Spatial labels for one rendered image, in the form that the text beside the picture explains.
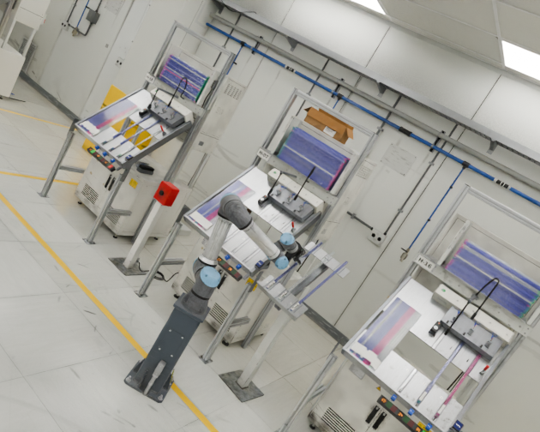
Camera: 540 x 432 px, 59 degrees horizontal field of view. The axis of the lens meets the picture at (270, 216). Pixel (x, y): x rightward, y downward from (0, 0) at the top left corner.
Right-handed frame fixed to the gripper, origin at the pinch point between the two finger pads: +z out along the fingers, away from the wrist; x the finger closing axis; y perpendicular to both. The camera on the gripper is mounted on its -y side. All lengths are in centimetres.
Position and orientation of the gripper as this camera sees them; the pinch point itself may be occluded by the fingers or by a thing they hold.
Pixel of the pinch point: (297, 262)
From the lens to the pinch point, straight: 307.0
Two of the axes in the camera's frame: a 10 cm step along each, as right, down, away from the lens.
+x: -6.7, -5.4, 5.1
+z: 2.7, 4.7, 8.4
